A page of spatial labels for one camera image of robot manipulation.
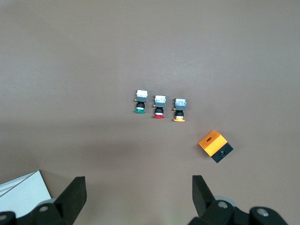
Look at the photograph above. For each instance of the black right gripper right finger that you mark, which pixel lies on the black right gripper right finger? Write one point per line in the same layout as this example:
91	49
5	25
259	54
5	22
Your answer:
204	199

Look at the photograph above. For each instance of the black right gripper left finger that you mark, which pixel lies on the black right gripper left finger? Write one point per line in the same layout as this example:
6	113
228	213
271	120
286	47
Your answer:
68	204

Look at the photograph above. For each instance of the yellow push button switch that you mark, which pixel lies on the yellow push button switch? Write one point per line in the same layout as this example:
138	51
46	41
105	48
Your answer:
180	107

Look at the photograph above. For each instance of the white drawer cabinet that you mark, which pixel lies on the white drawer cabinet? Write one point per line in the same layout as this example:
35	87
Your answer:
25	189

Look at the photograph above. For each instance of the orange and black button box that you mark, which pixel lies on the orange and black button box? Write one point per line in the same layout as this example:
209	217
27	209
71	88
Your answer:
212	143

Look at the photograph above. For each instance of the red push button switch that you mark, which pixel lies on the red push button switch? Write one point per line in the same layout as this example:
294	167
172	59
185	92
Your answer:
159	104

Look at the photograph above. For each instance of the green push button switch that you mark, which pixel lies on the green push button switch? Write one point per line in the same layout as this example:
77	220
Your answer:
141	100

